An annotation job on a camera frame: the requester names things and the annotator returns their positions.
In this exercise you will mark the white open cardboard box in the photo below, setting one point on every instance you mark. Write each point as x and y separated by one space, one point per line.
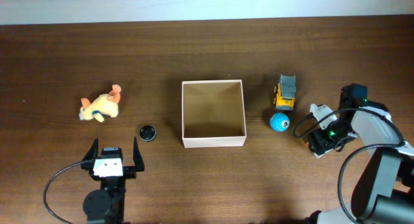
213 114

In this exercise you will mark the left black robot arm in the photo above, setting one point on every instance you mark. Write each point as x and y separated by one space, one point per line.
106 204

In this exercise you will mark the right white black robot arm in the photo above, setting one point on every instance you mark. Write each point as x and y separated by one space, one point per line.
384 192

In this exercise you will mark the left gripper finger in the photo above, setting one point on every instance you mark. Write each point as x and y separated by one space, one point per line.
92 152
137 157

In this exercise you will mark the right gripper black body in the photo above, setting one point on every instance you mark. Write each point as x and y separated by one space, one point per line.
319 145

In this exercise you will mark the black round puck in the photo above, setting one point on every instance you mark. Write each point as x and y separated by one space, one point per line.
147 133

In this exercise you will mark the blue toy ball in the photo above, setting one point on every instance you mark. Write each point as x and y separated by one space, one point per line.
279 122

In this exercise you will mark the yellow grey toy truck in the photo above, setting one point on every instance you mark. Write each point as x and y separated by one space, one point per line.
285 93

